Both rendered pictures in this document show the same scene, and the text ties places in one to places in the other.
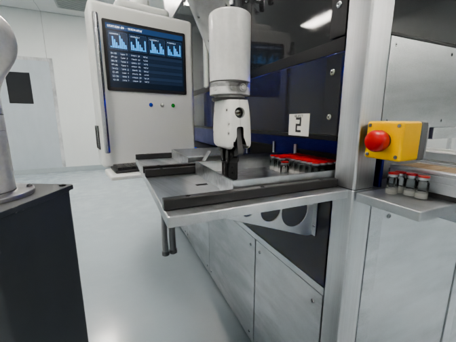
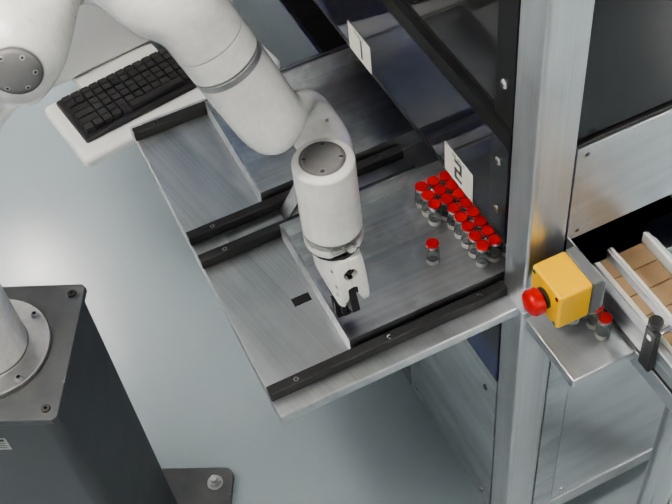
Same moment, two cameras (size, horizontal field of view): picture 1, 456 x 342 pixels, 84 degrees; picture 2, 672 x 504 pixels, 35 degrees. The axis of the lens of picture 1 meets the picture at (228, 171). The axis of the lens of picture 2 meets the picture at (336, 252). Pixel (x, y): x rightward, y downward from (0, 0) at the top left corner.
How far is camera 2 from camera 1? 1.24 m
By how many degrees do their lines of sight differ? 39
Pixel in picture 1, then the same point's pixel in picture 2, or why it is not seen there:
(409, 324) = (645, 388)
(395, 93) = (590, 198)
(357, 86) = (524, 212)
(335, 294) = (508, 396)
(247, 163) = (373, 194)
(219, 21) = (310, 194)
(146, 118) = not seen: outside the picture
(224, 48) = (321, 220)
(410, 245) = not seen: hidden behind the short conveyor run
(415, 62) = (630, 150)
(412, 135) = (575, 303)
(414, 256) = not seen: hidden behind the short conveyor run
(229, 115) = (336, 280)
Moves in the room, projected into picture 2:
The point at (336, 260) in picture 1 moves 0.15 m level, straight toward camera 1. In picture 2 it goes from (508, 366) to (479, 441)
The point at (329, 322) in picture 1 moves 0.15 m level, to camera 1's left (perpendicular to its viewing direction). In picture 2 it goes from (503, 418) to (420, 424)
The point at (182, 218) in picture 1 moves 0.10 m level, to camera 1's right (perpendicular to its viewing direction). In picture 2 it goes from (295, 412) to (363, 407)
